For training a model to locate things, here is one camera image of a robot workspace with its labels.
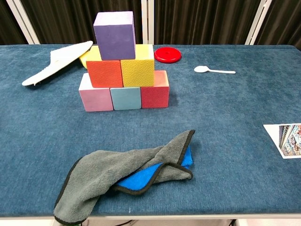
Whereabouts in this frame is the yellow foam cube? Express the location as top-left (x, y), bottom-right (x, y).
top-left (120, 44), bottom-right (155, 87)

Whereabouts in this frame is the orange foam cube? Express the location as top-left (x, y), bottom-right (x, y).
top-left (86, 45), bottom-right (124, 89)

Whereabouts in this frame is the purple foam cube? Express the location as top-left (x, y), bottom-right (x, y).
top-left (93, 11), bottom-right (136, 61)

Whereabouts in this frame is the red foam cube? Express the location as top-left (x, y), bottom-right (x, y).
top-left (140, 70), bottom-right (170, 109)

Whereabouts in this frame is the light blue foam cube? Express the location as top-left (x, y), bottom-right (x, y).
top-left (110, 86), bottom-right (142, 111)

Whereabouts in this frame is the pink foam cube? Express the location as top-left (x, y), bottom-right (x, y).
top-left (79, 72), bottom-right (114, 113)

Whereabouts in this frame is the red round disc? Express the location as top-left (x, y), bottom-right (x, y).
top-left (153, 47), bottom-right (182, 64)

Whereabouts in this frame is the white plastic spoon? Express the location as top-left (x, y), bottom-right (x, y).
top-left (193, 65), bottom-right (236, 75)

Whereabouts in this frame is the grey and blue cloth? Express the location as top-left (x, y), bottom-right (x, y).
top-left (53, 129), bottom-right (196, 226)

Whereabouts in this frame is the yellow sponge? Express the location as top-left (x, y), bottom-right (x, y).
top-left (79, 50), bottom-right (91, 70)

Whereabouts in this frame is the blue felt table cover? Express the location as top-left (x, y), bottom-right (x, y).
top-left (0, 44), bottom-right (301, 217)

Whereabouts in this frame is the white plastic knife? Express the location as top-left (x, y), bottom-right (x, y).
top-left (21, 40), bottom-right (94, 87)

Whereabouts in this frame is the black curtain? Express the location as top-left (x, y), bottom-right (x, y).
top-left (154, 0), bottom-right (261, 45)
top-left (255, 0), bottom-right (301, 51)
top-left (21, 0), bottom-right (143, 45)
top-left (0, 0), bottom-right (29, 45)

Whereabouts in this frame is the printed photo card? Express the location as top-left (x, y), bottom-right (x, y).
top-left (263, 123), bottom-right (301, 160)

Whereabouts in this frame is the white frame post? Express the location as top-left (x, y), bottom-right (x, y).
top-left (6, 0), bottom-right (40, 45)
top-left (141, 0), bottom-right (155, 45)
top-left (244, 0), bottom-right (272, 45)

